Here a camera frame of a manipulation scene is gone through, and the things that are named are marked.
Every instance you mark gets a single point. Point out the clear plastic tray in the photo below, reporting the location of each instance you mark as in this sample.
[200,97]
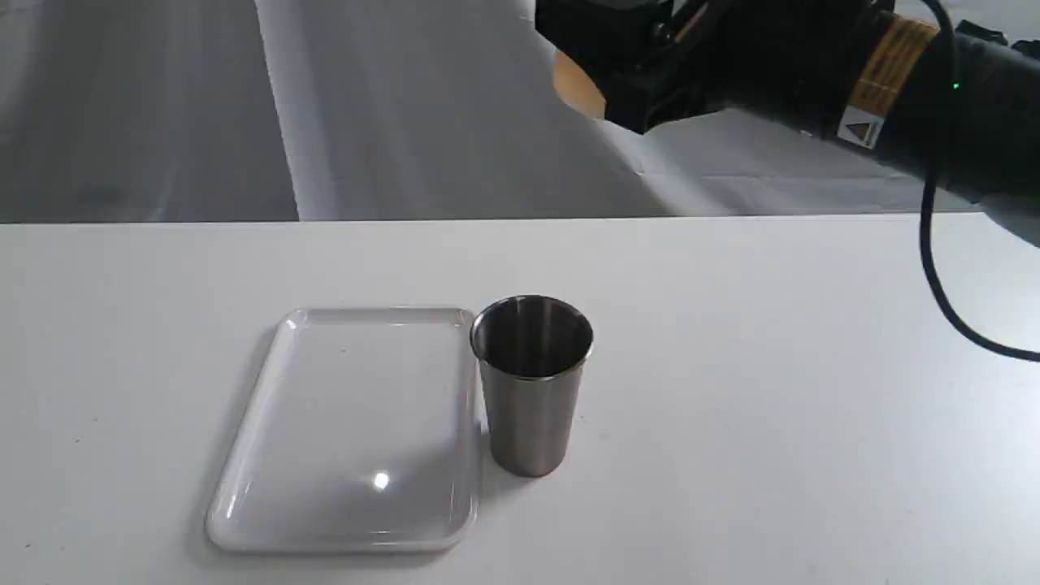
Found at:
[361,436]

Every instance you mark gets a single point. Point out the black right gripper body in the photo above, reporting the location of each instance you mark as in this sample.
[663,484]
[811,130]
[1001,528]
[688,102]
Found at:
[661,62]

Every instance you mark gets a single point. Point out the grey fabric backdrop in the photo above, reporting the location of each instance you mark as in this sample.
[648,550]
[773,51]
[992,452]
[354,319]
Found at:
[256,111]

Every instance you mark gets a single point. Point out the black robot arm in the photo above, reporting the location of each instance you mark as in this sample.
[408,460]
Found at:
[854,73]

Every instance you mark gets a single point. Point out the translucent squeeze bottle amber liquid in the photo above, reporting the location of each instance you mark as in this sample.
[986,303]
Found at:
[576,89]

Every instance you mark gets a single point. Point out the stainless steel cup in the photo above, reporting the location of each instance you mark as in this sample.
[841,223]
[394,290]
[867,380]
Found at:
[531,351]

